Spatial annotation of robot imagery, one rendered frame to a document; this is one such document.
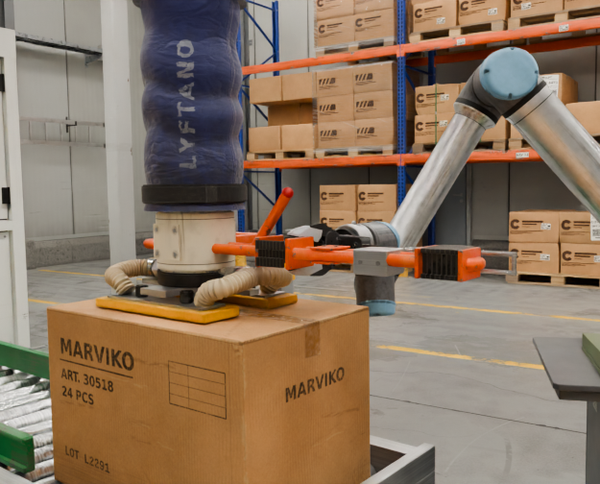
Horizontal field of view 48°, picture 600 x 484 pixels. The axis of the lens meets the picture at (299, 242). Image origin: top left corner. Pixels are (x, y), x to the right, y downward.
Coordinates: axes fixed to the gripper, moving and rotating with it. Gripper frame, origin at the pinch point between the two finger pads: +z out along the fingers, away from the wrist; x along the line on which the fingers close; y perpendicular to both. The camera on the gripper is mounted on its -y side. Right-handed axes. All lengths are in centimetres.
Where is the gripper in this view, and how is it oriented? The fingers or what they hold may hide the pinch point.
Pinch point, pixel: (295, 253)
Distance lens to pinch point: 131.4
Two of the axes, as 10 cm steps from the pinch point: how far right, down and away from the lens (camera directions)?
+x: -0.1, -10.0, -0.8
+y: -7.8, -0.5, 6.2
